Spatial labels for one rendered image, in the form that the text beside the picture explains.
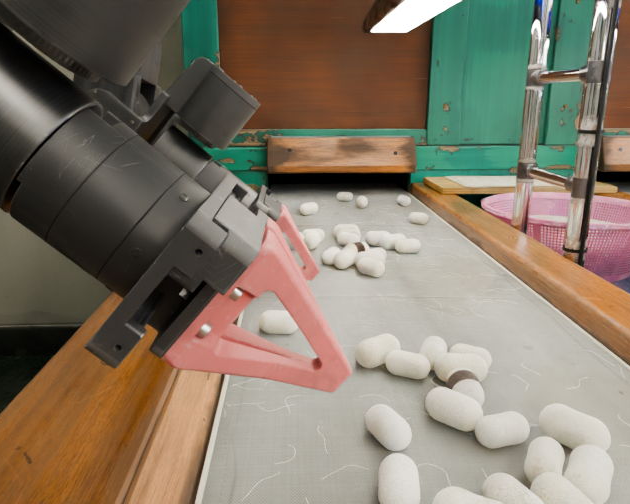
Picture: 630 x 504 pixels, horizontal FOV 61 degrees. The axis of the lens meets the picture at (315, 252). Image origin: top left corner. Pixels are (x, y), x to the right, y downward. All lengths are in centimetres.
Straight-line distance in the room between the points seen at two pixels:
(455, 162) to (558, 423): 89
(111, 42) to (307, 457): 23
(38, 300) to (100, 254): 203
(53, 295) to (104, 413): 190
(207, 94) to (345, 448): 33
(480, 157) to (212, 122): 78
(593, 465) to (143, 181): 25
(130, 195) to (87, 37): 6
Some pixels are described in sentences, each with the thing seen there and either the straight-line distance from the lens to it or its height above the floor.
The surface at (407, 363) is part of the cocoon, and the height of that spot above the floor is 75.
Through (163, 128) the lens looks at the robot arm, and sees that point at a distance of 53.
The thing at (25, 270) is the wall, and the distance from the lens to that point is 223.
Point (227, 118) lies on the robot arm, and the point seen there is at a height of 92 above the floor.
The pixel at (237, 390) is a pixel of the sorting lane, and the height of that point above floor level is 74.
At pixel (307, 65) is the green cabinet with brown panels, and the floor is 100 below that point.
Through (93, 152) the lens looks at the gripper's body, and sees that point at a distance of 22.
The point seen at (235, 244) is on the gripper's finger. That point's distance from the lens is 18.
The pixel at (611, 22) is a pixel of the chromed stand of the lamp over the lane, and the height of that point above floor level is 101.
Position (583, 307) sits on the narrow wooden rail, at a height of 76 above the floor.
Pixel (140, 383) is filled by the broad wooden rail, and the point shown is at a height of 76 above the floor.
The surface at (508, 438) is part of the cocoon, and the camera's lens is 34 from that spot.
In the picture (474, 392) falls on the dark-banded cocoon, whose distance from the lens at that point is 36.
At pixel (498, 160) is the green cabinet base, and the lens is 121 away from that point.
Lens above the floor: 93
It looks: 16 degrees down
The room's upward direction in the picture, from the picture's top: straight up
